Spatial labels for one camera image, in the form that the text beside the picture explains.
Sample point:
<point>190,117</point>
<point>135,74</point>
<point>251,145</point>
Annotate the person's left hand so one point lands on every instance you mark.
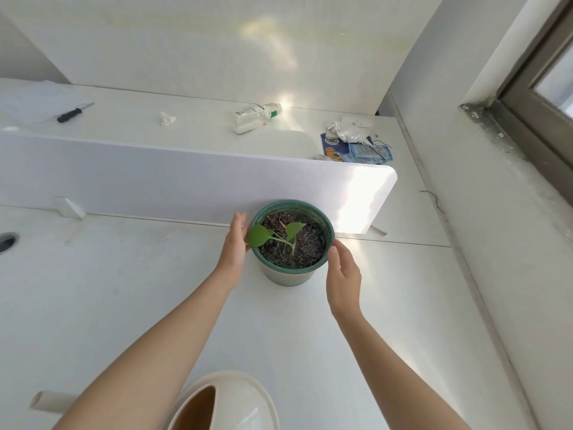
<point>232,255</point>

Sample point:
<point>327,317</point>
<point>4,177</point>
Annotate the person's right hand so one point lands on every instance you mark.
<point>344,286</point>

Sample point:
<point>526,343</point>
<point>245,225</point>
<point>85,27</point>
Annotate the person's right thumb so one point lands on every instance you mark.
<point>332,264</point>

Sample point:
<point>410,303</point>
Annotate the person's left fingers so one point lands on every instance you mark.
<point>238,224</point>

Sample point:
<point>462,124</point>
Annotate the green plastic flower pot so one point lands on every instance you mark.
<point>291,276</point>

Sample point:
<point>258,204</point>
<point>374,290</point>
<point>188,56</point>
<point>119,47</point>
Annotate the person's right forearm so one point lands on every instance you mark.
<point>394,376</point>

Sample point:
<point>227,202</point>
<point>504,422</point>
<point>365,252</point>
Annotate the person's left forearm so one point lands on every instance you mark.
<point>156,353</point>

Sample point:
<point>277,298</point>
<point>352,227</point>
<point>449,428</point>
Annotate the small green leafy seedling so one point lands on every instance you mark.
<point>258,235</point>

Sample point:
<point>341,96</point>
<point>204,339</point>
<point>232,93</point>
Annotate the dark potting soil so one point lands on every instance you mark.
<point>309,246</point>

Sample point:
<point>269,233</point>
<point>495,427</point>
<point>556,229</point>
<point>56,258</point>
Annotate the white desk divider panel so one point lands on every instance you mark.
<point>156,179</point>

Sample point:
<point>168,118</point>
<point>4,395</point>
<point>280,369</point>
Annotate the blue printed packet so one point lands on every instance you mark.
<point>333,149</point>

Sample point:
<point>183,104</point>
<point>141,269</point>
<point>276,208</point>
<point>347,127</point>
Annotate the white bottle with green cap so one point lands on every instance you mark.
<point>257,110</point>

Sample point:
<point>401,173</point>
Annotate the clear blue plastic packet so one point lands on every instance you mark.
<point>369,153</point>

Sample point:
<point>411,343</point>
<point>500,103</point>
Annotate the crumpled white tissue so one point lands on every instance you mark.
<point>167,119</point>

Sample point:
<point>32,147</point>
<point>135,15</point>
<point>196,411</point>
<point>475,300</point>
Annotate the crumpled white plastic bag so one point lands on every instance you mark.
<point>351,129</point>

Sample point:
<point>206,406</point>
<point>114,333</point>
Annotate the beige watering can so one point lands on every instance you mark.
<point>241,403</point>

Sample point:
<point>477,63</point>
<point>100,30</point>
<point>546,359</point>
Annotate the white paper sheet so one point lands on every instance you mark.
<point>31,102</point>

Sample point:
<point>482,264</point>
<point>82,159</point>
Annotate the white divider bracket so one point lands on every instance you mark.
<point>69,208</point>

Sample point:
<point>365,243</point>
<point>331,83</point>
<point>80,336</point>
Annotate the grey window frame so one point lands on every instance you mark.
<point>528,98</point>

